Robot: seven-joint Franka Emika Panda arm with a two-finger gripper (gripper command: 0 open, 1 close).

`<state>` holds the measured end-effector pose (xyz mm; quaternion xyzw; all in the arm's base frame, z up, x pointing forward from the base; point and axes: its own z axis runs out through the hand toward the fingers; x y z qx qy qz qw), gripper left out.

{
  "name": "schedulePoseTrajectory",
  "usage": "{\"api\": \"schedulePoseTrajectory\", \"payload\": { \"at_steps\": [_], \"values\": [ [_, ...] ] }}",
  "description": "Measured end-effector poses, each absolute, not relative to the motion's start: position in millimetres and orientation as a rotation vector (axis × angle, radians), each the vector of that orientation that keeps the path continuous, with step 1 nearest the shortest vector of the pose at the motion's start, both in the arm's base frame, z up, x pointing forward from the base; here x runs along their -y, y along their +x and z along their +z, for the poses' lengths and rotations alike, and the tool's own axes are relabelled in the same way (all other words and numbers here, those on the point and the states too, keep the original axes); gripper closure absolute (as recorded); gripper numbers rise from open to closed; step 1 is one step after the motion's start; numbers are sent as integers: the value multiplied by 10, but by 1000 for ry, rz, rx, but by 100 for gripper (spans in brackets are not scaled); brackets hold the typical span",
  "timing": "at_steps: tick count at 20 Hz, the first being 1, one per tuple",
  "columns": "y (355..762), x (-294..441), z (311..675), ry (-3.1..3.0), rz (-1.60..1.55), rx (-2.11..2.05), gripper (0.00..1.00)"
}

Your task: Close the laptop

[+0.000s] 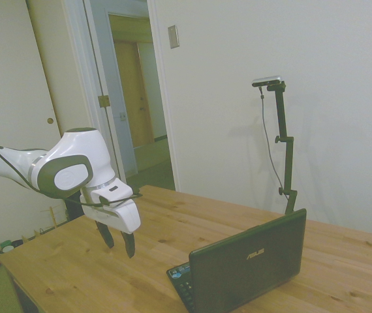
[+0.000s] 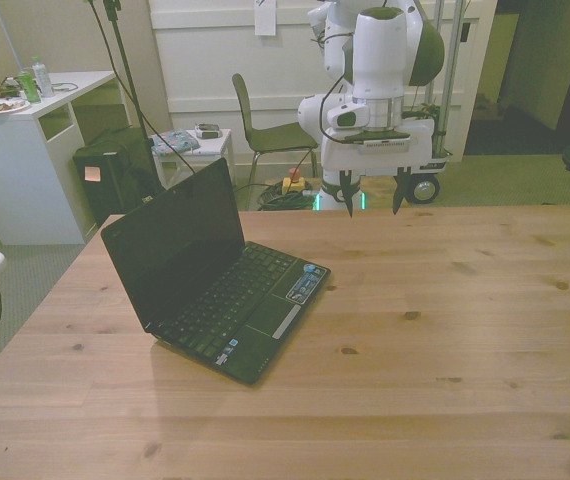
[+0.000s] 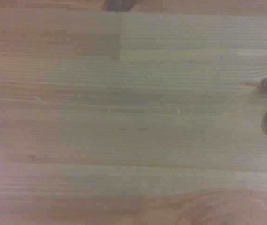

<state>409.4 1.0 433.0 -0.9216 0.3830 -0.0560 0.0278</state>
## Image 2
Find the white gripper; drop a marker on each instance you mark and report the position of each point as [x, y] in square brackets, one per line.
[420, 145]

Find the black Asus laptop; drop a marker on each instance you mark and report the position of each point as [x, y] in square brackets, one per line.
[185, 250]

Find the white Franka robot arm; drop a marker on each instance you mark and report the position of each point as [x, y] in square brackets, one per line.
[380, 50]

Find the wheeled robot cart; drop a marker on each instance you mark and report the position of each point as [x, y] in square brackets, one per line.
[425, 189]

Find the yellow emergency stop button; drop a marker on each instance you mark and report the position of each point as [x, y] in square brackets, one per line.
[293, 181]

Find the dark plywood chair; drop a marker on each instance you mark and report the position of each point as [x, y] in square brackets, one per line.
[265, 137]

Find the small white side table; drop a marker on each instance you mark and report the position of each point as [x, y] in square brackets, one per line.
[215, 145]

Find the small grey device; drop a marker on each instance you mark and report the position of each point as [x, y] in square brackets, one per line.
[208, 131]

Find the white paper sheet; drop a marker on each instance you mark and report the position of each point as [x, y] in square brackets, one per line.
[265, 17]

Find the patterned fabric pouch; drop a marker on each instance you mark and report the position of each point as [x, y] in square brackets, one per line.
[172, 141]

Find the black tripod stand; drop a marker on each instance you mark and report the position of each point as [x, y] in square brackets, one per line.
[130, 95]
[115, 72]

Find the black box with sticky note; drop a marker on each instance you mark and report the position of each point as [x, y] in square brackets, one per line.
[105, 190]

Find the clear plastic bottle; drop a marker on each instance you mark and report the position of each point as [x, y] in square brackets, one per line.
[43, 80]

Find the green drink bottle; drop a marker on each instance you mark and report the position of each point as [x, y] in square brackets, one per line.
[29, 89]

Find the white desk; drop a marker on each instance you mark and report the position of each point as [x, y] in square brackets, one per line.
[15, 160]

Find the white plate with food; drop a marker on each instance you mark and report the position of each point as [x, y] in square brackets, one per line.
[2, 106]

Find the light blue pole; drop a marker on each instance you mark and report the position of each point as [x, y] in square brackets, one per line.
[9, 37]

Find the dark wrist camera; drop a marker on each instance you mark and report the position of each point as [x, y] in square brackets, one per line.
[380, 140]

